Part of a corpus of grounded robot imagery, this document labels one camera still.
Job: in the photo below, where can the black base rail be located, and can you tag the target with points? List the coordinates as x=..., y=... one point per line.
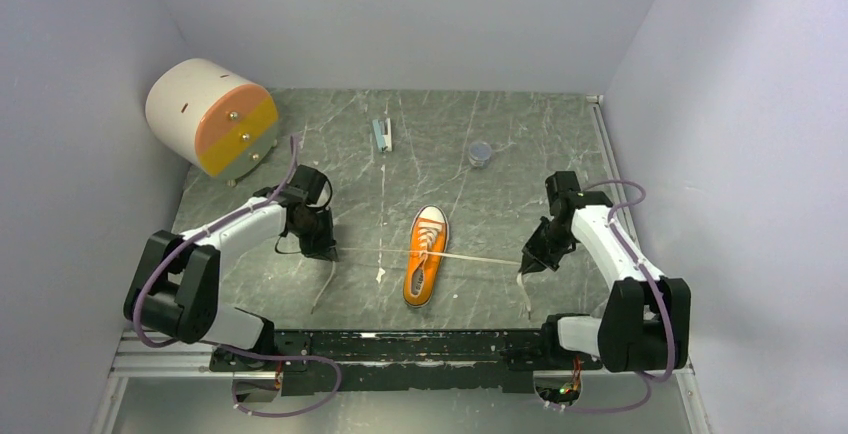
x=359, y=361

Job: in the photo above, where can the white shoelace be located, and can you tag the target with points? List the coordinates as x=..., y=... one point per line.
x=420, y=259

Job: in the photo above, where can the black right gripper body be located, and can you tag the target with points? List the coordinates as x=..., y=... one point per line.
x=549, y=241

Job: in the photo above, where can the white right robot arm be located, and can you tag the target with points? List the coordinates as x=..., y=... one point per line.
x=646, y=321

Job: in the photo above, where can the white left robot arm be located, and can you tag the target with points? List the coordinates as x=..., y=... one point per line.
x=175, y=288

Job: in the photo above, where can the small clear plastic jar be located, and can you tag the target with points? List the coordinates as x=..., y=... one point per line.
x=480, y=154

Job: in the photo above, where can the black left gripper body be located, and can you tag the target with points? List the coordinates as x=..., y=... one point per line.
x=315, y=233

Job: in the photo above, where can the orange canvas sneaker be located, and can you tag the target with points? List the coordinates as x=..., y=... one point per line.
x=429, y=238

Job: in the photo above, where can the white orange cylinder drum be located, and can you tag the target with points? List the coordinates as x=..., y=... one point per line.
x=219, y=121

